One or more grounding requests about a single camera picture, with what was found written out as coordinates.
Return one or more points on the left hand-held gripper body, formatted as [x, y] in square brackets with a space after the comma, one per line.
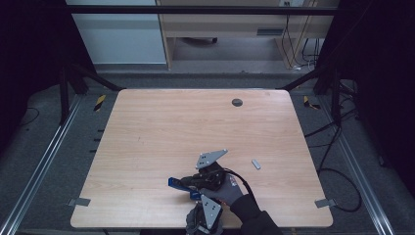
[210, 210]

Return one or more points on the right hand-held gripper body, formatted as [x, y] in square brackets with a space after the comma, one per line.
[208, 158]

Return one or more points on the silver staple strip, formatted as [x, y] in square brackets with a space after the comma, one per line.
[256, 164]

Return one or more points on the person's left hand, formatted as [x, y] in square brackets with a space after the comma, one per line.
[190, 223]

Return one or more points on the person's right hand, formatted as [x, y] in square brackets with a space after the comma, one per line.
[230, 192]

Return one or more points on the grey round table grommet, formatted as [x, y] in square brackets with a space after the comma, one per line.
[237, 102]

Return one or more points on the yellow black hazard tape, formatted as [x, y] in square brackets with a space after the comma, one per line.
[308, 103]
[100, 103]

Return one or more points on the light wooden desk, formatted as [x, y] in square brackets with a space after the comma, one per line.
[228, 24]

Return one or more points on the white cabinet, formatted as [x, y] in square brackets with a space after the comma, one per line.
[120, 39]

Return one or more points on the black curtain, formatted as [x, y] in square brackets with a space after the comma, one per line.
[29, 58]
[381, 81]

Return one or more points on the grey table corner bracket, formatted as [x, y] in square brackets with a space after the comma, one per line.
[78, 202]
[325, 203]

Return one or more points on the black metal frame stand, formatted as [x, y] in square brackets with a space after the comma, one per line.
[335, 94]
[64, 98]

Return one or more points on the black horizontal frame bar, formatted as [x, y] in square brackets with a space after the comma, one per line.
[195, 9]

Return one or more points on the aluminium floor rail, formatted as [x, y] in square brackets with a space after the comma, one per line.
[39, 166]
[359, 169]

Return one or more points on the white wall socket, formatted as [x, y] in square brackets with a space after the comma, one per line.
[290, 2]

